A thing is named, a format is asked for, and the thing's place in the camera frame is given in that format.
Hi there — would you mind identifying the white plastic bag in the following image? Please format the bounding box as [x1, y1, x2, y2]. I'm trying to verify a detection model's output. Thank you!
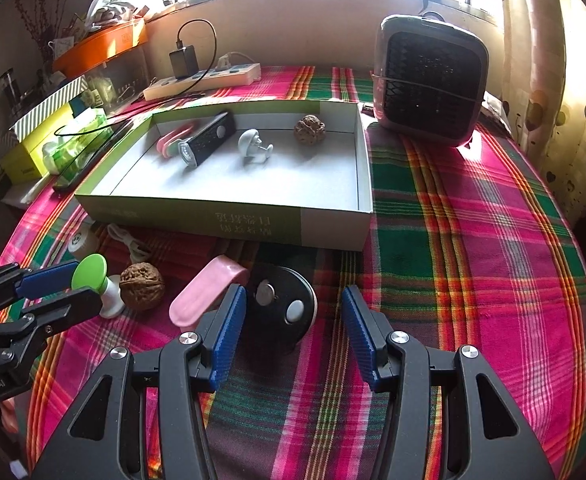
[86, 0, 149, 36]

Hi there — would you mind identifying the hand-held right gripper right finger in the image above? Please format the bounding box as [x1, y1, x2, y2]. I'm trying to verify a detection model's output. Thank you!
[342, 285, 556, 480]

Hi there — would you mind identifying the orange tray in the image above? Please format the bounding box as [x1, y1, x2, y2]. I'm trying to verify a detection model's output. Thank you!
[53, 21, 149, 79]

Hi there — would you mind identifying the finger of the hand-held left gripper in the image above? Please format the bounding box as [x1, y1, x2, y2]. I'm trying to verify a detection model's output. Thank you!
[0, 261, 80, 313]
[0, 288, 105, 383]

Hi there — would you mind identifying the plaid tablecloth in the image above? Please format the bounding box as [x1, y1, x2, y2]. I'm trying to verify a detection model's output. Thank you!
[0, 64, 586, 480]

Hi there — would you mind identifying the striped gift box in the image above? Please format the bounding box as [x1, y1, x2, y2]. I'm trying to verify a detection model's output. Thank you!
[13, 76, 89, 141]

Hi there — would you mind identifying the green white cardboard box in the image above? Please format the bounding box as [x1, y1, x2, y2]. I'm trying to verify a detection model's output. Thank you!
[73, 99, 375, 252]

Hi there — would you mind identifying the pink green carabiner clip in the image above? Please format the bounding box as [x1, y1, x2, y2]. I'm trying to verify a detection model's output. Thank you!
[157, 127, 194, 158]

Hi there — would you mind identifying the green capped mushroom stand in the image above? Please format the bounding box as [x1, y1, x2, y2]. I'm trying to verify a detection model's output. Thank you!
[72, 253, 126, 319]

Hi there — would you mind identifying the black charger adapter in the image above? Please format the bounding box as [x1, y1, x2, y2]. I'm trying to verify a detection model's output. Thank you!
[169, 45, 197, 80]

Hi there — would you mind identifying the yellow box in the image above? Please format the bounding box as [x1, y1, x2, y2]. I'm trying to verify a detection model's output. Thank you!
[0, 102, 81, 181]

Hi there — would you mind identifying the grey portable heater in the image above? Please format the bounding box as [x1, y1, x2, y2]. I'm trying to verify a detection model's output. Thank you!
[371, 12, 490, 147]

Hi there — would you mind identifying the pink curved clip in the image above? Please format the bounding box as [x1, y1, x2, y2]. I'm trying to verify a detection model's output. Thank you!
[169, 255, 250, 327]

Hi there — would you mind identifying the heart print curtain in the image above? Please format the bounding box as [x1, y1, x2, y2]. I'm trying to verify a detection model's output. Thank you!
[493, 0, 586, 221]

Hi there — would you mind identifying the brown walnut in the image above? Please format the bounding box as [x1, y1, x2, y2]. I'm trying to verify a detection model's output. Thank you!
[119, 262, 166, 312]
[293, 114, 327, 147]

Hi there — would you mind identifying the green tissue pack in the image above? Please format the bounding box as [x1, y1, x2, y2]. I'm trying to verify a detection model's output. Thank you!
[43, 109, 114, 175]

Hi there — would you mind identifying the black round disc gadget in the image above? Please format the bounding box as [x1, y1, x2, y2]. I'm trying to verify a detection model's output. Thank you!
[243, 266, 319, 356]

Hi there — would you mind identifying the white power strip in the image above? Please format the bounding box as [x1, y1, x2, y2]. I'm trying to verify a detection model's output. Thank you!
[143, 62, 263, 102]

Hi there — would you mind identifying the clear plastic container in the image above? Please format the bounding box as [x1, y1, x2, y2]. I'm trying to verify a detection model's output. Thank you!
[86, 57, 149, 106]

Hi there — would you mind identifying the white flat box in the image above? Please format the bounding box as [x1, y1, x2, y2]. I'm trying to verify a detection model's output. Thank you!
[0, 180, 49, 208]

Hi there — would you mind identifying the black rectangular flashlight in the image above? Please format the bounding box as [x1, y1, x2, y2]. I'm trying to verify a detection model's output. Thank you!
[178, 111, 235, 170]

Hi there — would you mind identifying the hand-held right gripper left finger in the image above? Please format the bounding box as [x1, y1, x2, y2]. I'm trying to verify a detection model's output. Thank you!
[32, 284, 248, 480]

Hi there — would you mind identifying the black smartphone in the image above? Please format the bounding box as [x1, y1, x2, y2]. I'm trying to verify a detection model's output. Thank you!
[53, 119, 139, 192]

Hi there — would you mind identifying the white round cap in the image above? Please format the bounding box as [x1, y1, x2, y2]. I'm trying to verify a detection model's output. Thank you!
[68, 227, 99, 263]

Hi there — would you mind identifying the white USB cable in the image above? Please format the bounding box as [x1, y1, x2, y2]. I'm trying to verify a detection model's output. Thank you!
[107, 224, 154, 261]

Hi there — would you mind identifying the black charger cable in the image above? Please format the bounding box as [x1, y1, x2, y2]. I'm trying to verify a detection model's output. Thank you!
[175, 20, 219, 96]

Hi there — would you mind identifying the white mushroom-shaped figurine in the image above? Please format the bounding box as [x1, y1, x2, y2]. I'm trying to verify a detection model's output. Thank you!
[238, 129, 274, 171]

